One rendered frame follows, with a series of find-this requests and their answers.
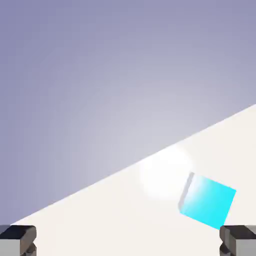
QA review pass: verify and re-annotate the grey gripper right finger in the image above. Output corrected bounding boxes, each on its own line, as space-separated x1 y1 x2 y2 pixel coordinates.
219 224 256 256

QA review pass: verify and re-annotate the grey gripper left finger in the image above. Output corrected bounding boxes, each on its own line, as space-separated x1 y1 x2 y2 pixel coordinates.
0 224 38 256

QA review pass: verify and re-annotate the small cyan cube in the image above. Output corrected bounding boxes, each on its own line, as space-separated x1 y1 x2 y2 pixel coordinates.
177 171 237 231

